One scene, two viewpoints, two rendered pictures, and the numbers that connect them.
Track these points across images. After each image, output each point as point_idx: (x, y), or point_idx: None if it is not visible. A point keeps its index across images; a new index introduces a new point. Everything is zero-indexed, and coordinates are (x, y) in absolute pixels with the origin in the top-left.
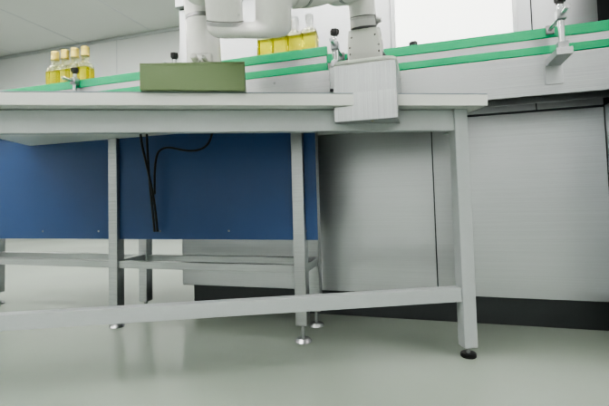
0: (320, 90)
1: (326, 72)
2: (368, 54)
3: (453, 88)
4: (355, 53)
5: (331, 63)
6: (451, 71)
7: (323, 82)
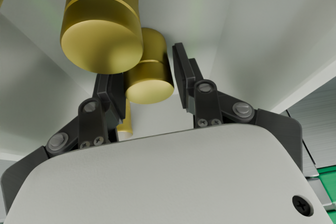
0: (313, 98)
1: (323, 158)
2: (114, 205)
3: (11, 164)
4: (245, 211)
5: (324, 190)
6: (3, 204)
7: (313, 120)
